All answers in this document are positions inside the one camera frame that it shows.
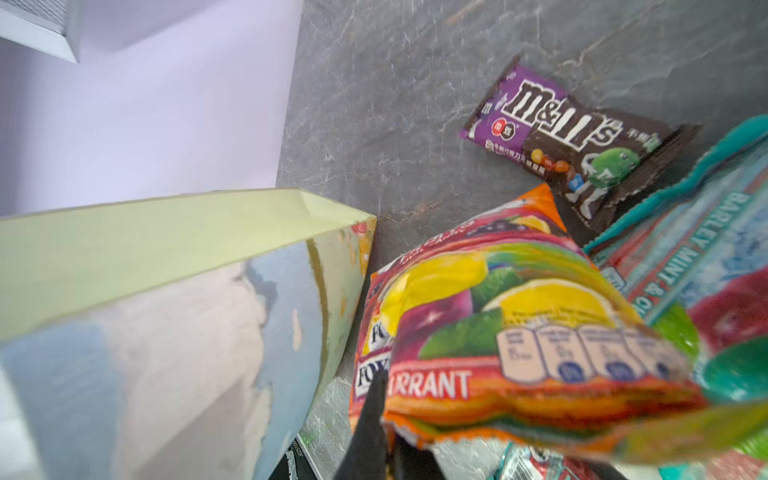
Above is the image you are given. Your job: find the teal white candy bag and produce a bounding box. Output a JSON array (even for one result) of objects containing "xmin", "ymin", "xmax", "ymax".
[{"xmin": 490, "ymin": 444, "xmax": 598, "ymax": 480}]

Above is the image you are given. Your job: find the teal Fox's mint bag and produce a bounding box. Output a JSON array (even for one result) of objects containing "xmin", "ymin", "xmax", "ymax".
[{"xmin": 583, "ymin": 113, "xmax": 768, "ymax": 463}]

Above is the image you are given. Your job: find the paper bag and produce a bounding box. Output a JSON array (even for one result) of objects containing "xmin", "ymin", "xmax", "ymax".
[{"xmin": 1, "ymin": 189, "xmax": 376, "ymax": 479}]

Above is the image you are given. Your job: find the white mesh basket, small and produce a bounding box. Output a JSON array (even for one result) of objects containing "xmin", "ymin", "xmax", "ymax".
[{"xmin": 1, "ymin": 0, "xmax": 82, "ymax": 63}]

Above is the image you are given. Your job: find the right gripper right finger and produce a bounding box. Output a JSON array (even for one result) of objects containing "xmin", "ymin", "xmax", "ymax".
[{"xmin": 392, "ymin": 436, "xmax": 445, "ymax": 480}]

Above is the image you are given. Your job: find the orange Fox's candy bag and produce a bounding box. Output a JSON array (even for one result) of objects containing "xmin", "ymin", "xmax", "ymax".
[{"xmin": 349, "ymin": 184, "xmax": 767, "ymax": 465}]

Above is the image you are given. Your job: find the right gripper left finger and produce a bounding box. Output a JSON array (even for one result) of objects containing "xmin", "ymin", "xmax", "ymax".
[{"xmin": 334, "ymin": 370, "xmax": 388, "ymax": 480}]

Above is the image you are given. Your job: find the purple M&M's packet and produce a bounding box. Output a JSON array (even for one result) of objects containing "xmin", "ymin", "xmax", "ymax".
[{"xmin": 460, "ymin": 56, "xmax": 700, "ymax": 233}]

